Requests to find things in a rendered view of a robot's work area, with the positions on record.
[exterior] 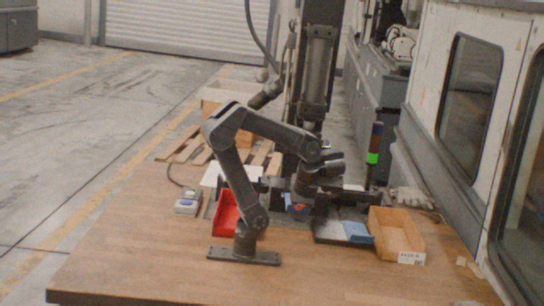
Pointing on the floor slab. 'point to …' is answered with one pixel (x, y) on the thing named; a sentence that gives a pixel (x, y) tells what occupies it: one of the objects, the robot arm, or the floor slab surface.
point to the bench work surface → (132, 214)
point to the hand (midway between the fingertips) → (297, 207)
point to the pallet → (179, 153)
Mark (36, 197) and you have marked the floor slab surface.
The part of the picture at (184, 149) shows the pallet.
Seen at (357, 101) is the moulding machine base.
